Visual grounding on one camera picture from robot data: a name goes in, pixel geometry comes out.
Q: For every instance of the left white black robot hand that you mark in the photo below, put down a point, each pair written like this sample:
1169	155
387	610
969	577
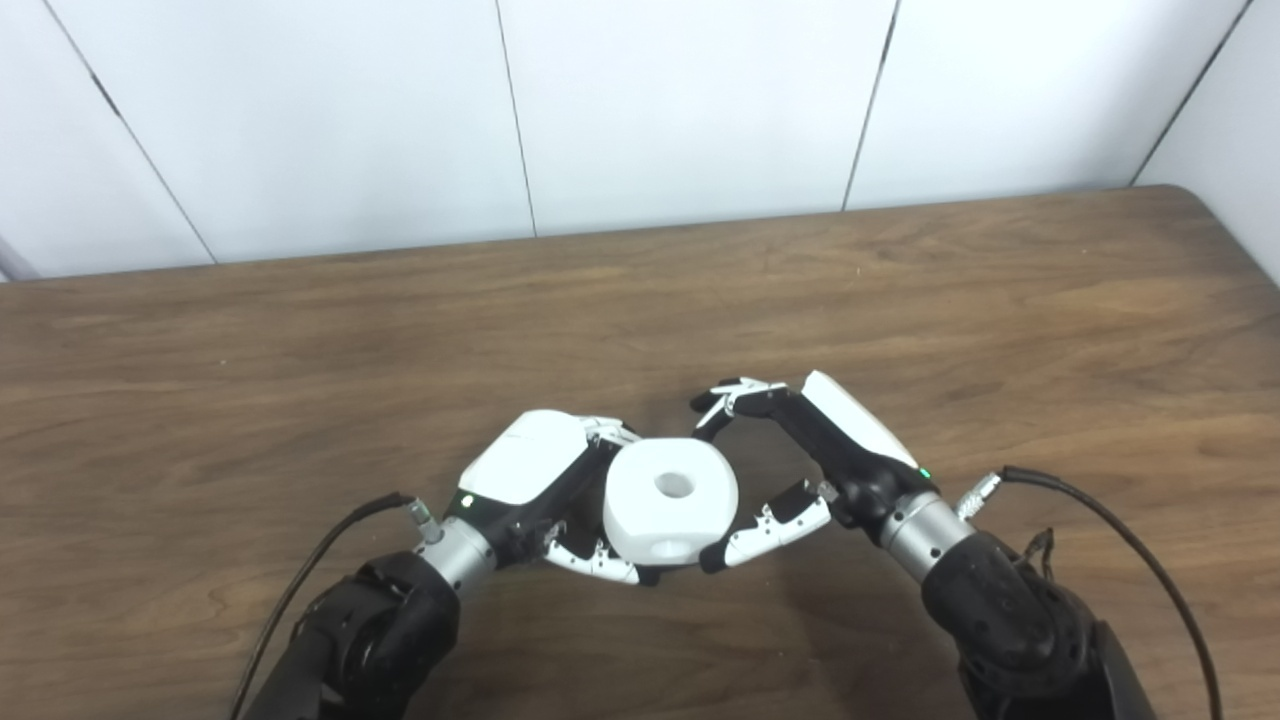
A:
525	460

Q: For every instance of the round white piece with holes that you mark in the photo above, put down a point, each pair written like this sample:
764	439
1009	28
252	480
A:
650	510

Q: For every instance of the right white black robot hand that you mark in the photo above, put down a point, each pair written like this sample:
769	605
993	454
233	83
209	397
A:
855	440

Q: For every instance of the grey wall corner strip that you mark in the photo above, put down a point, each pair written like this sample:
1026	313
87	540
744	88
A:
12	262

